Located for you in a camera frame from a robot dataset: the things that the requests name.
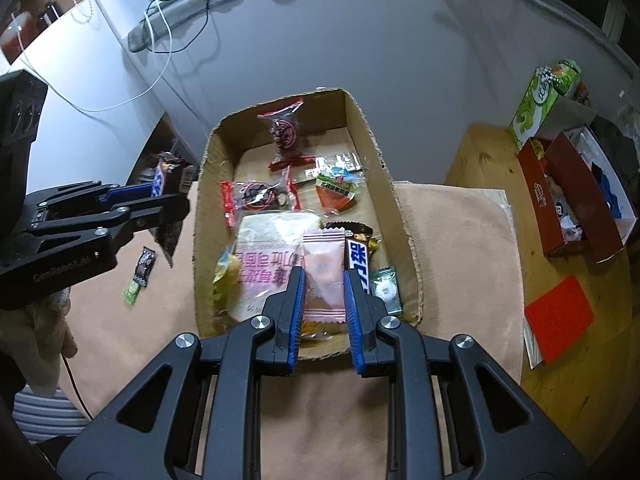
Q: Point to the black candy wrapper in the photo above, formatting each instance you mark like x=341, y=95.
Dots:
x=145, y=265

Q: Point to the clear green candy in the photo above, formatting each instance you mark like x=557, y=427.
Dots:
x=387, y=290

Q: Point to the clear plastic snack packet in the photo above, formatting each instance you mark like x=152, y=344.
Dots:
x=340, y=162

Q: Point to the grey padded board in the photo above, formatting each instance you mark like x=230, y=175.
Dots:
x=200, y=10

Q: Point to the small brown chocolate bar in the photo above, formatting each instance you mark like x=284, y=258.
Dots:
x=167, y=172

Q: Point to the striped cloth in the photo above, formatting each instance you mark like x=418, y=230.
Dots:
x=45, y=412

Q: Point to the red nut snack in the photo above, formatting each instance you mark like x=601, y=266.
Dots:
x=260, y=197

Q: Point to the red cardboard box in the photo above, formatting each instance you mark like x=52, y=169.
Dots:
x=570, y=200

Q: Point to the yellow-green jelly cup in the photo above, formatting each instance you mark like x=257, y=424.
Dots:
x=225, y=272

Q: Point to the sliced toast bread package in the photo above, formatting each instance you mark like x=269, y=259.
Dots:
x=265, y=265

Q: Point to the person's left hand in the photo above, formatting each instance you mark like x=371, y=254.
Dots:
x=45, y=332

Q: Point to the large brown chocolate bar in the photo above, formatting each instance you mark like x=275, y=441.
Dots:
x=361, y=257

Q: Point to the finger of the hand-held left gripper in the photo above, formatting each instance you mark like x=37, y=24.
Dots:
x=127, y=191
x=145, y=214

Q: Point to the pink snack packet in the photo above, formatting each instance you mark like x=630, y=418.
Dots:
x=325, y=280

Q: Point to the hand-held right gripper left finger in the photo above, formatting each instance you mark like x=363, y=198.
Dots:
x=296, y=320

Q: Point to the beige table cloth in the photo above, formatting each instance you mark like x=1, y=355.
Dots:
x=460, y=270

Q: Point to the white box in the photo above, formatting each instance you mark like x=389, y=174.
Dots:
x=607, y=180

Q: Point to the green tissue box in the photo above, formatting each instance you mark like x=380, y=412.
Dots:
x=542, y=105

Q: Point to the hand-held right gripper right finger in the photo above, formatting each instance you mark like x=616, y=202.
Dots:
x=352, y=320

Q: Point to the red dark snack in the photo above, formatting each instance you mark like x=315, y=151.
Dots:
x=285, y=130

